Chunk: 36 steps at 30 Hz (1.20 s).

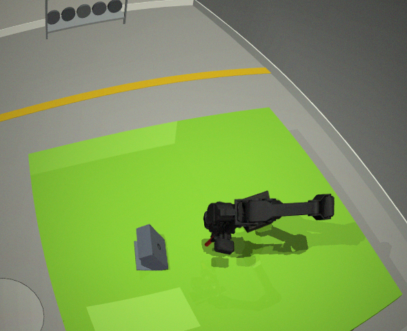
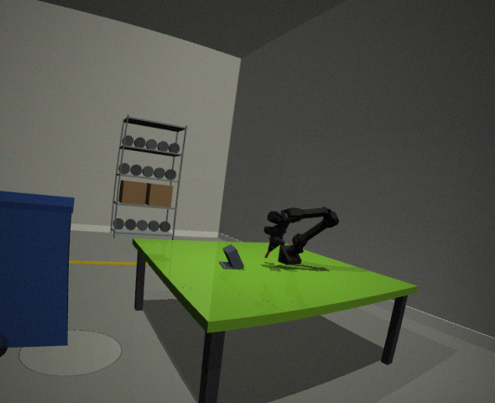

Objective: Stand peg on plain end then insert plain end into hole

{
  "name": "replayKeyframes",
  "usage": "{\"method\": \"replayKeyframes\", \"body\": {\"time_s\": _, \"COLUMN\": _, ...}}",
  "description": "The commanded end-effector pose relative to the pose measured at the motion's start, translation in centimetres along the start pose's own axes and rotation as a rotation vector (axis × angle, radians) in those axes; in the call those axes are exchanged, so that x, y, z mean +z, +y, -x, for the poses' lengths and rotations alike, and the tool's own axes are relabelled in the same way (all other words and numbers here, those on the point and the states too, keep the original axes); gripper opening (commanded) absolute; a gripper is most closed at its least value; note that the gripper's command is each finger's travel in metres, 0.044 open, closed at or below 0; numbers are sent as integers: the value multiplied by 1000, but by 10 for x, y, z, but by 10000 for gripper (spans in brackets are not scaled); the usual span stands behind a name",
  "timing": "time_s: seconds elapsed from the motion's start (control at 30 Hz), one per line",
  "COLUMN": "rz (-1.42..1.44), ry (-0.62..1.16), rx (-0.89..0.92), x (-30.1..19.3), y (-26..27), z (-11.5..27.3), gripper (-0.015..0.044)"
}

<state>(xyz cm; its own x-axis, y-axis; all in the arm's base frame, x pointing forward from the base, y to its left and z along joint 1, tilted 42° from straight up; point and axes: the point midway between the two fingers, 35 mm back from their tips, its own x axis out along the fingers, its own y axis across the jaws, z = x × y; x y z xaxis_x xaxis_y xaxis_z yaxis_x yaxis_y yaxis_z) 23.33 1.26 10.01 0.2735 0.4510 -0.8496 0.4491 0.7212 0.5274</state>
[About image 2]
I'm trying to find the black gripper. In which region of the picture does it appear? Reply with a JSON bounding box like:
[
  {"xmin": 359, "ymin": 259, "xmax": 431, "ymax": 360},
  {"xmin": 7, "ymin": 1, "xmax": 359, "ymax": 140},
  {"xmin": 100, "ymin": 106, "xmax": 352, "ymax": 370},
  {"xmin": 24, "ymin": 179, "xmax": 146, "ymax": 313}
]
[{"xmin": 268, "ymin": 225, "xmax": 287, "ymax": 252}]

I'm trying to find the grey sloped panel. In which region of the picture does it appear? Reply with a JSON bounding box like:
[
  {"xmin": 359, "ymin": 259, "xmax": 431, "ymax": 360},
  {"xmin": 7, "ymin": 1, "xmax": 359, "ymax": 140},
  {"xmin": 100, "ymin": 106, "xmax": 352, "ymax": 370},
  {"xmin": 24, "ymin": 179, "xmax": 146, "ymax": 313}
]
[{"xmin": 219, "ymin": 245, "xmax": 244, "ymax": 270}]

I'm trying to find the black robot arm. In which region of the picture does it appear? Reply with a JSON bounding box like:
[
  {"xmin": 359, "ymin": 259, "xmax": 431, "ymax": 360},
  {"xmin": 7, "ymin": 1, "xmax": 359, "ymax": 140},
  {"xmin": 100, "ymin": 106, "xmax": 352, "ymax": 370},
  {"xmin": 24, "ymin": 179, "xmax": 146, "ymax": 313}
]
[{"xmin": 264, "ymin": 207, "xmax": 339, "ymax": 258}]

